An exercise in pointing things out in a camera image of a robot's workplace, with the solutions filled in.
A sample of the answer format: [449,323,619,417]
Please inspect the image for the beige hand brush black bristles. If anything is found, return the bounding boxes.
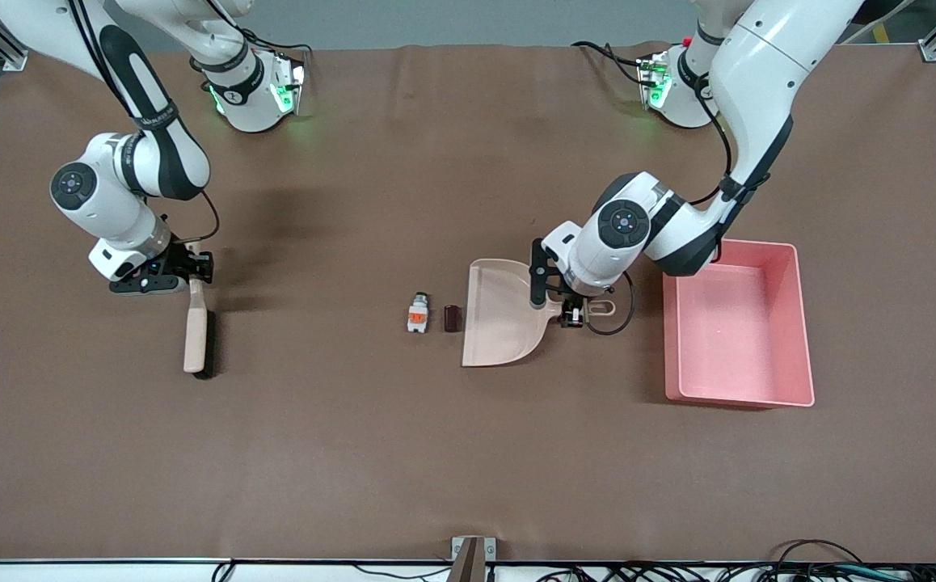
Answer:
[183,241,218,381]

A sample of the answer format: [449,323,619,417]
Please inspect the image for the beige plastic dustpan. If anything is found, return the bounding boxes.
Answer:
[460,259,616,369]

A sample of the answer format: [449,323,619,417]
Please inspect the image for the pink plastic bin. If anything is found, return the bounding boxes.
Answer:
[662,238,816,409]

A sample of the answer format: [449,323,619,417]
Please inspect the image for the brown table cover mat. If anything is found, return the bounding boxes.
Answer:
[0,42,936,564]

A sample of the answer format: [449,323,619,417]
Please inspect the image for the metal base connector plate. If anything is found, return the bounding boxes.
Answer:
[636,50,672,110]
[272,50,309,116]

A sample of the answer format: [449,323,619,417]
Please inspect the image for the black base cable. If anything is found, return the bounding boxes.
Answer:
[571,39,648,86]
[230,16,315,54]

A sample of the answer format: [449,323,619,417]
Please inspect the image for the metal table edge bracket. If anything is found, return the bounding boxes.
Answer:
[446,536,498,582]

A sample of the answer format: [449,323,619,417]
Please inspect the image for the black cable bundle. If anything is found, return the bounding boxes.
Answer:
[533,540,936,582]

